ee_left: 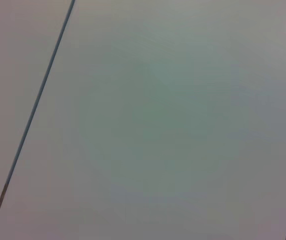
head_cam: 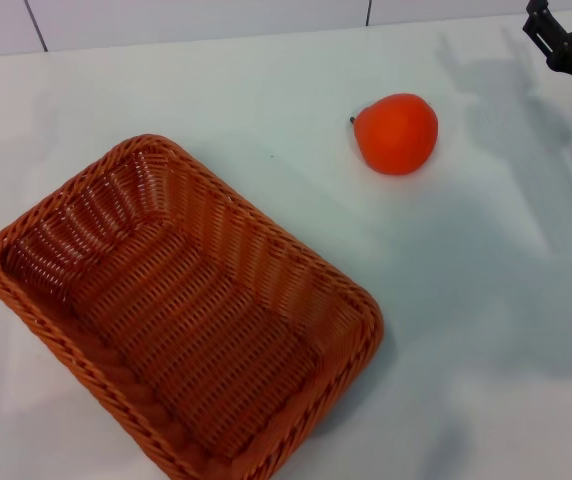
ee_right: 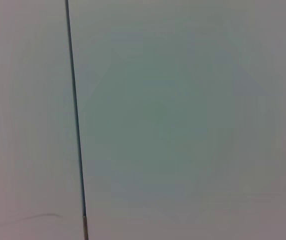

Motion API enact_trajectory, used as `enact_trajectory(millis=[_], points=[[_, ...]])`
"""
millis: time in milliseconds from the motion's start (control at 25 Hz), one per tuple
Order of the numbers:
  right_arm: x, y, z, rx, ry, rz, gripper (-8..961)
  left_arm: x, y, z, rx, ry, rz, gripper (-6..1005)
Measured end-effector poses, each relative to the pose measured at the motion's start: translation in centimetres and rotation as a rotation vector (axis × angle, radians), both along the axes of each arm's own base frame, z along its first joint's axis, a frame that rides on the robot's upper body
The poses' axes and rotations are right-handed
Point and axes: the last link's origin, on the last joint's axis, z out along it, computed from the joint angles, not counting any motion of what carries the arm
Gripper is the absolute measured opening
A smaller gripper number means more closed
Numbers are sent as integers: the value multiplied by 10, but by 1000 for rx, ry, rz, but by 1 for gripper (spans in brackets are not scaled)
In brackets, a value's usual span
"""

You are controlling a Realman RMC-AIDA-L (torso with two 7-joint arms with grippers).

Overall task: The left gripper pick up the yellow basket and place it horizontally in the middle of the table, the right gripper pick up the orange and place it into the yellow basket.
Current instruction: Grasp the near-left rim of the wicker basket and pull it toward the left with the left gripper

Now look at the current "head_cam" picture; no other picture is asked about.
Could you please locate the orange woven plastic basket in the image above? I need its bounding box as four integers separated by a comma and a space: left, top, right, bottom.
0, 133, 385, 480

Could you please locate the orange persimmon fruit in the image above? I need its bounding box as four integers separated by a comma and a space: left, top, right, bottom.
349, 92, 440, 176

